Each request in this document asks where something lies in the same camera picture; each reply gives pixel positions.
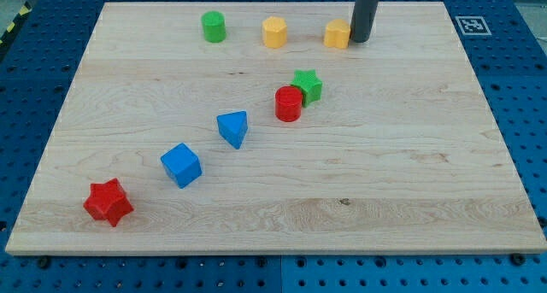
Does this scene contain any white fiducial marker tag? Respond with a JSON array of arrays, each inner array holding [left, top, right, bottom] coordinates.
[[456, 15, 491, 36]]

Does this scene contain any green star block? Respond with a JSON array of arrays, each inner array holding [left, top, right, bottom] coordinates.
[[291, 69, 323, 108]]

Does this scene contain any wooden board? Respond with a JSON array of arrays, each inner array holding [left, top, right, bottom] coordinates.
[[6, 2, 546, 256]]

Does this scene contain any green cylinder block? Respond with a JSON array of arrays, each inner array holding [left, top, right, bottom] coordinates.
[[201, 10, 226, 43]]

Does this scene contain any red cylinder block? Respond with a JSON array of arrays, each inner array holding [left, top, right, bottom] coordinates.
[[274, 85, 303, 122]]

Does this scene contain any blue cube block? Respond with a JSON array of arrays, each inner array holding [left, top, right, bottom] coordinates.
[[160, 143, 203, 189]]

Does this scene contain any red star block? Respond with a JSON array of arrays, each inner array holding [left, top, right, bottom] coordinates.
[[83, 178, 134, 227]]

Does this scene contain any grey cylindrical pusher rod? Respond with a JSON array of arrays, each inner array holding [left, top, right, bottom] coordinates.
[[350, 0, 379, 43]]

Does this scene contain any yellow heart block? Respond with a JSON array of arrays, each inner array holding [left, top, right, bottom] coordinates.
[[323, 19, 351, 49]]

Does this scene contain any blue triangle block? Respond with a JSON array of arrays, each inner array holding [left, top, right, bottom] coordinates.
[[216, 111, 248, 149]]

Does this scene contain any yellow hexagon block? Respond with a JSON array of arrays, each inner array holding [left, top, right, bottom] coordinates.
[[262, 16, 287, 49]]

